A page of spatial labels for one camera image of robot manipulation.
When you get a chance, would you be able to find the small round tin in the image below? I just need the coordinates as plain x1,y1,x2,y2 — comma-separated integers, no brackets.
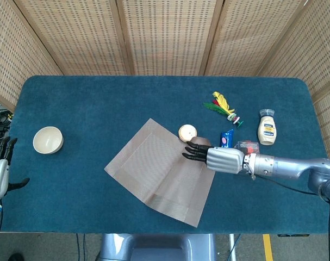
178,124,198,142

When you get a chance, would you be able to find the beige woven placemat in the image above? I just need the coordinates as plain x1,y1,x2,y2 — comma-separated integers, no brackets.
104,117,216,228

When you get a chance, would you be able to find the black cable bundle on floor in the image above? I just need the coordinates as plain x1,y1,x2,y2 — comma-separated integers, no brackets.
0,105,15,145

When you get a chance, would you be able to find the blue snack packet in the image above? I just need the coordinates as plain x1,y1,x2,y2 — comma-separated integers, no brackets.
220,128,234,149

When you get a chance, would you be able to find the colourful feather shuttlecock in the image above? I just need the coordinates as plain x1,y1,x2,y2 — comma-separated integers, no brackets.
203,91,245,128

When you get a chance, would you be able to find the mayonnaise squeeze bottle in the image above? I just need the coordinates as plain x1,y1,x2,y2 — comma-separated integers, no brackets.
257,108,278,146

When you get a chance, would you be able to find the blue carpet table cover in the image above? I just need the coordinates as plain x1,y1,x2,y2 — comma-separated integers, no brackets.
0,75,330,235

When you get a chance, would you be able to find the white ceramic bowl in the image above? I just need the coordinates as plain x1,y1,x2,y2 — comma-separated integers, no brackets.
33,126,64,155

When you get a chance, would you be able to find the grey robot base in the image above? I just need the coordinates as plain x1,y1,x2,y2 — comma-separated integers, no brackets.
99,233,217,261

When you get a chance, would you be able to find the woven bamboo folding screen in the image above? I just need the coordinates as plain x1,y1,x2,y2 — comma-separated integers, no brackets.
0,0,330,175

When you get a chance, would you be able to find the white table leg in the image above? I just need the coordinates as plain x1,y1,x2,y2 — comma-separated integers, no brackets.
228,233,237,261

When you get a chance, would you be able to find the clear box with red toys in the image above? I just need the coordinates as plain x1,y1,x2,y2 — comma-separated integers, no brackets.
234,140,260,156

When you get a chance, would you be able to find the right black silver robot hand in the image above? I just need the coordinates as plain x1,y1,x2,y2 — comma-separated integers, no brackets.
182,140,246,175

